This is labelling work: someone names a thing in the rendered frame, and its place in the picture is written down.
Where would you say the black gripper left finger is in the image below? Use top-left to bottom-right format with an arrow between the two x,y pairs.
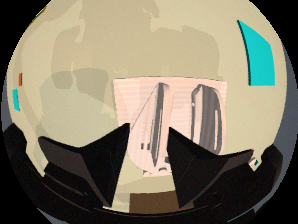
37,123 -> 130,208

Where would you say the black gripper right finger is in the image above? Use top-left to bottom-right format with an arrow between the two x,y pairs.
166,127 -> 254,209

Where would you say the cyan flat square tile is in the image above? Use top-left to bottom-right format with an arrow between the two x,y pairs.
12,88 -> 20,112

